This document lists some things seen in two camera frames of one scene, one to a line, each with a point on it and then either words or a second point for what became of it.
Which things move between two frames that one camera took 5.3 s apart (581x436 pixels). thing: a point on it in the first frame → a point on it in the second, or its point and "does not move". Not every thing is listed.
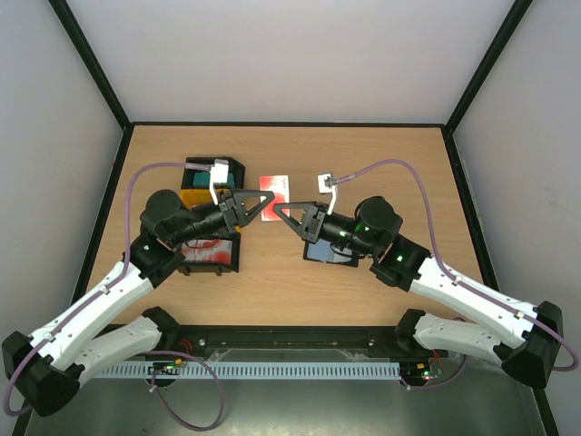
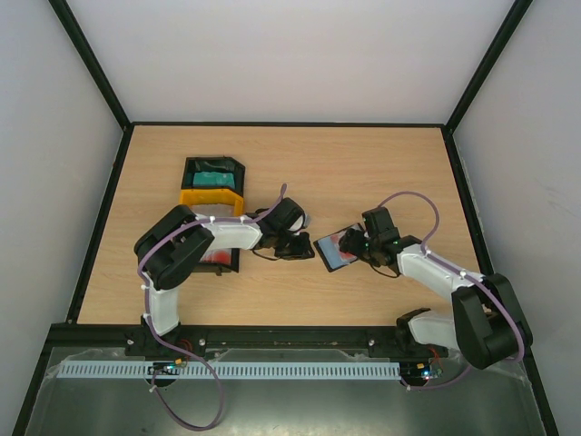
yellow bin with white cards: x=193 y=197 does not move
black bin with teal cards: x=196 y=179 does not move
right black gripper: x=311 y=222 → x=356 y=242
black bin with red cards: x=217 y=253 does not move
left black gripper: x=239 y=215 → x=301 y=252
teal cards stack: x=202 y=179 does not move
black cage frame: x=448 y=126 does not move
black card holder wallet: x=322 y=251 does not move
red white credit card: x=279 y=185 → x=331 y=250
